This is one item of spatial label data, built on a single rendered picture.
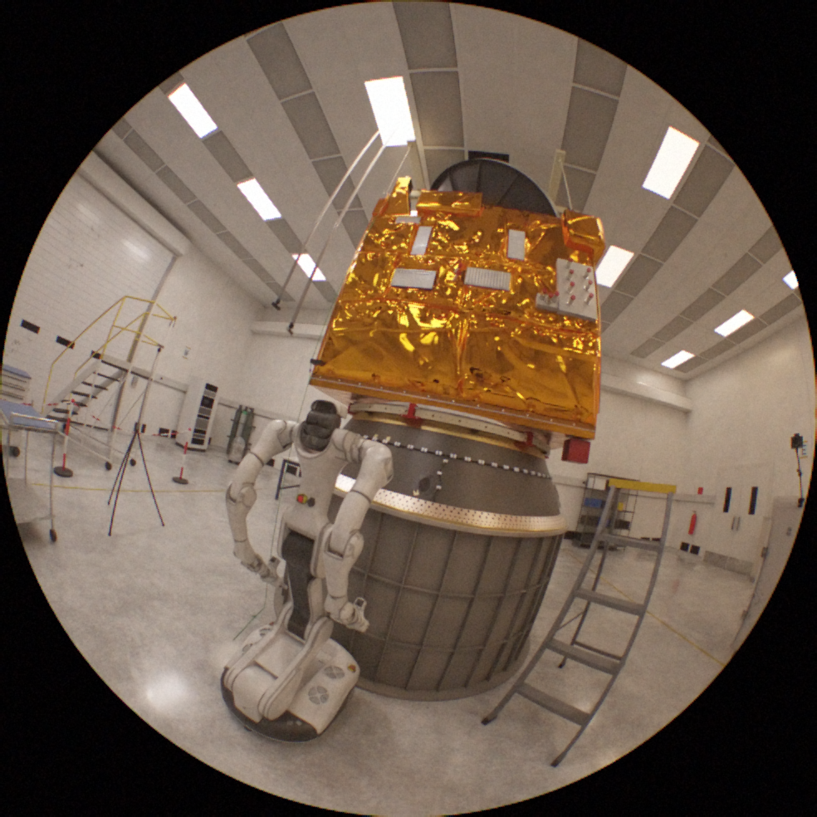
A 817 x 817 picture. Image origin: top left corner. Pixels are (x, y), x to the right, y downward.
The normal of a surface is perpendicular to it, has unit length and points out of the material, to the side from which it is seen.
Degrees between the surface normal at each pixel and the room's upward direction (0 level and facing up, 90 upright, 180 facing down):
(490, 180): 129
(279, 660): 23
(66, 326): 90
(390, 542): 90
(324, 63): 180
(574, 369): 89
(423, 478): 62
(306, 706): 38
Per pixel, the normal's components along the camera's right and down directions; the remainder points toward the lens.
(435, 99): -0.22, 0.96
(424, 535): -0.11, -0.19
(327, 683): 0.01, -0.89
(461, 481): 0.10, -0.60
